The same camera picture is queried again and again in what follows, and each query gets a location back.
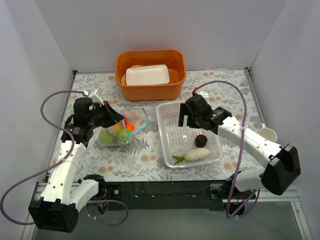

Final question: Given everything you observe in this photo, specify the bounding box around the peach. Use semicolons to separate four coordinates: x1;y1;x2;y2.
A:
123;110;143;126

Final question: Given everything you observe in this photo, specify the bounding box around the dark purple mangosteen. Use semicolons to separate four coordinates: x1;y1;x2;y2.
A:
194;134;208;148

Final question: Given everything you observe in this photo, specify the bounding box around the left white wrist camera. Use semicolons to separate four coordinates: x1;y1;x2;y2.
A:
88;87;104;105

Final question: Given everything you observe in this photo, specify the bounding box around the green lime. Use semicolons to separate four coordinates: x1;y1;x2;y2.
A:
117;128;129;144

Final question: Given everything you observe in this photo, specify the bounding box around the white rectangular dish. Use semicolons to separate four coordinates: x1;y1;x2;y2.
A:
125;64;170;86

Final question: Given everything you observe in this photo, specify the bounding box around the orange plastic tub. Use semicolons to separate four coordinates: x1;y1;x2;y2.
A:
115;49;187;102

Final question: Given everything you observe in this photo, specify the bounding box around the yellow plate in tub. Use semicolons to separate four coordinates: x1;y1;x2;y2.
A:
120;65;141;86

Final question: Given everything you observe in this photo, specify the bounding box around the floral table mat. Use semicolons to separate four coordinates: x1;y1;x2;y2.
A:
72;69;262;182

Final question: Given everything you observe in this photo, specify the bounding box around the white radish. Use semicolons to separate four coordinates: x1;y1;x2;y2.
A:
172;147;211;165

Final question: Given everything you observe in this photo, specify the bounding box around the yellow mango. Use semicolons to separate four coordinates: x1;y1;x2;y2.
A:
107;123;122;137

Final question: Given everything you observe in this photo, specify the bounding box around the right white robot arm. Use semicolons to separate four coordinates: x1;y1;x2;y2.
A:
178;94;301;199

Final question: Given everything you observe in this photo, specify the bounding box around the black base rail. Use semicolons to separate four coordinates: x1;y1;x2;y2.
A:
91;179;232;211

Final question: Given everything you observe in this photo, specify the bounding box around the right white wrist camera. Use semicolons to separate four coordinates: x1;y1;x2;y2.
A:
196;91;209;99

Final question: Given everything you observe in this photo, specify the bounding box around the white cup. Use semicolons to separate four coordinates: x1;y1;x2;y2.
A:
258;123;278;143

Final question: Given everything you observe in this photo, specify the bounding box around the white plastic basket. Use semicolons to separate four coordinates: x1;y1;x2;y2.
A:
156;101;223;169

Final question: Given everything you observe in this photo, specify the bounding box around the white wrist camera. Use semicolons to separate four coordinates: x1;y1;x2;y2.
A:
88;87;104;105
196;91;209;99

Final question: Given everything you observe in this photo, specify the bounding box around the clear zip top bag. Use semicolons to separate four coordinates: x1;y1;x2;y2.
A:
97;107;148;148

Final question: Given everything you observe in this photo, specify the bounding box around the green apple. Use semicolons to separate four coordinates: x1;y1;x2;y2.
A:
98;130;114;145

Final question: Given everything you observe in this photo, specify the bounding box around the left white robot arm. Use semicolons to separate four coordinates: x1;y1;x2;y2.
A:
28;96;124;233

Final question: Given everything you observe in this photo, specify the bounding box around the orange tangerine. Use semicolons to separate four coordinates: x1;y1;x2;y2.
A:
125;123;136;132

